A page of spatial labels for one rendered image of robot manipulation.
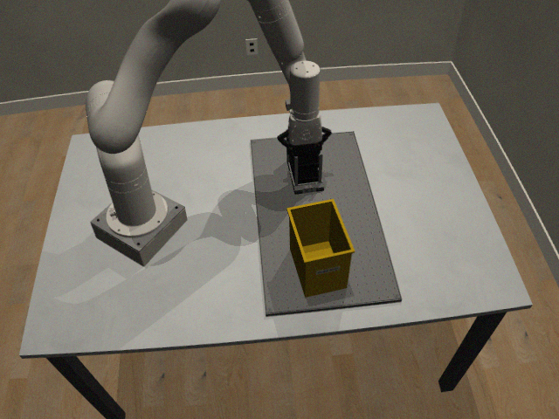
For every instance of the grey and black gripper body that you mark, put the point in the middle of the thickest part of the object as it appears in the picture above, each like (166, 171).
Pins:
(302, 132)

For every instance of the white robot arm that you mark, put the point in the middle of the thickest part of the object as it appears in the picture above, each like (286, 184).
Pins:
(115, 125)

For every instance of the yellow open-top bin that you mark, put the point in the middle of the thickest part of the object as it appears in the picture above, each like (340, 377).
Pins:
(318, 230)

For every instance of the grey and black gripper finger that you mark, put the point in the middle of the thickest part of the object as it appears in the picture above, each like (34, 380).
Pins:
(286, 143)
(324, 138)

